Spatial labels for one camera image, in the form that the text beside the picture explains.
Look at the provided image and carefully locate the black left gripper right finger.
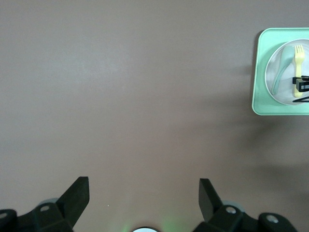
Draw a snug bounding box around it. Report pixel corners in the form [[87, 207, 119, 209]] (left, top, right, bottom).
[[193, 178, 300, 232]]

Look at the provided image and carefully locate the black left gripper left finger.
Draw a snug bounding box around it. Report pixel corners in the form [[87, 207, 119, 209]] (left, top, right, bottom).
[[0, 176, 90, 232]]

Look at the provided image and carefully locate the round cream plate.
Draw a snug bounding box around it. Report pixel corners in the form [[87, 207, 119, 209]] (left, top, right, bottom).
[[265, 38, 309, 106]]

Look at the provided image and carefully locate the yellow plastic fork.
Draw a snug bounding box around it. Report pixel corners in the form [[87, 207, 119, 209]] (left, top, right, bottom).
[[292, 44, 305, 98]]

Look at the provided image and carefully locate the pale green plastic spoon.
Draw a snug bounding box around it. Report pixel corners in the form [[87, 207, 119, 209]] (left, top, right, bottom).
[[272, 45, 295, 95]]

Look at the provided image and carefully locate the light green rectangular tray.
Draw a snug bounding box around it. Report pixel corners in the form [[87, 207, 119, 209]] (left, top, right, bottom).
[[251, 28, 309, 116]]

